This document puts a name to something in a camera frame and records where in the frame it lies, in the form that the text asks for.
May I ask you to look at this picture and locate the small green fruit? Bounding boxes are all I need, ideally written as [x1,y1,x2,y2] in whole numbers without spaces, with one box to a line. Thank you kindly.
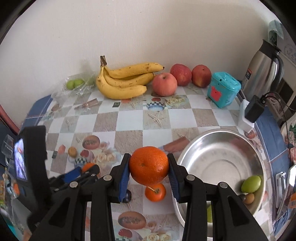
[207,205,213,223]

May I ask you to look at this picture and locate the small brown longan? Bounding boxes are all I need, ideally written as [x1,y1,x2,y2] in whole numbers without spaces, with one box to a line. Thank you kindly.
[243,193,255,205]
[68,146,77,159]

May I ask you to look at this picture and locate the large green fruit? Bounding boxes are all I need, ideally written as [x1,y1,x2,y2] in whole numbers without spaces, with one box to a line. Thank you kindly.
[241,175,261,193]

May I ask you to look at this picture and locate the dark plum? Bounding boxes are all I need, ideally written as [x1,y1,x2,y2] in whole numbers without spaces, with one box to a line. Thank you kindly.
[122,189,132,203]
[238,194,246,202]

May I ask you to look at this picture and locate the orange tangerine with stem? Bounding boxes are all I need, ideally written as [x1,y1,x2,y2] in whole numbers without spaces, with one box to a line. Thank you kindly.
[145,183,167,202]

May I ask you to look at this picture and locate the orange tangerine front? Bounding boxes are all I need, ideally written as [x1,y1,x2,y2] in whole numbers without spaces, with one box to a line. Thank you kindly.
[129,146,169,186]

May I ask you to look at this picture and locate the dark plum front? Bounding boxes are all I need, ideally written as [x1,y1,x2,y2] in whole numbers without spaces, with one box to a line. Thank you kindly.
[238,194,246,202]

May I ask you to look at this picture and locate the clear bag of green fruits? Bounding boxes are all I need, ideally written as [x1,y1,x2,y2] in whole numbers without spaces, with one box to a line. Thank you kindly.
[51,71,96,101]

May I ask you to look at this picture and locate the glass mug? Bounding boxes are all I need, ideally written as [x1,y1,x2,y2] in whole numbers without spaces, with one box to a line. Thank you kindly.
[1,135,14,168]

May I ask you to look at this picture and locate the smartphone on stand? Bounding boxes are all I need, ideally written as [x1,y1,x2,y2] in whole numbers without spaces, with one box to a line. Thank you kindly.
[275,165,295,221]

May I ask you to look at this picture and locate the large steel basin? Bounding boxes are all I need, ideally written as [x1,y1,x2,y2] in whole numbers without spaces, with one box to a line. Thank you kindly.
[174,129,267,240]

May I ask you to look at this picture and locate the black charger on white base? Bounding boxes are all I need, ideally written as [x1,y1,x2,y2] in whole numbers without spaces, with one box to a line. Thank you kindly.
[238,95,266,133]

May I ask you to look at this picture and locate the yellow banana bunch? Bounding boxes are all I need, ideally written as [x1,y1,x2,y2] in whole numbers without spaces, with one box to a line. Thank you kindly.
[96,55,164,100]

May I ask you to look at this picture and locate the white plastic shelf rack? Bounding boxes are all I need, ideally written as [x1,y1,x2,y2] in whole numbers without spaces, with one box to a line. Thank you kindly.
[268,20,295,126]

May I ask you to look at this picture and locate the teal plastic box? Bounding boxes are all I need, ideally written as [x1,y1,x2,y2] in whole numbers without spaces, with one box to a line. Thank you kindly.
[207,72,241,108]

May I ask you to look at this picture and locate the pale pink apple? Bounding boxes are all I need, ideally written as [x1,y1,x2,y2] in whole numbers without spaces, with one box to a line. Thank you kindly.
[152,73,178,97]

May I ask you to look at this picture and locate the red apple right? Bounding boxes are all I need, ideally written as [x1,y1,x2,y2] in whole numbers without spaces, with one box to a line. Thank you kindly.
[192,65,212,88]

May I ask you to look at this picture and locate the red apple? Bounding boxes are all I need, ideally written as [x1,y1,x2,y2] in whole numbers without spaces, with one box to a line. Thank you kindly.
[170,64,192,86]
[192,65,212,88]

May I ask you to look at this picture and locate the steel thermos jug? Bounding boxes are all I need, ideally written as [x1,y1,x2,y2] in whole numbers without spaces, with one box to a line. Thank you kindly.
[242,40,284,101]

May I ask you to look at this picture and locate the red apple middle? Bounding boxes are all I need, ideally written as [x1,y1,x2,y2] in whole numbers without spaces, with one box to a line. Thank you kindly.
[170,64,192,86]

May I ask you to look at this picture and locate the black charger cable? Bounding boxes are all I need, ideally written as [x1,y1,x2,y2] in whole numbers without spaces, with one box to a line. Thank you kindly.
[260,91,296,144]

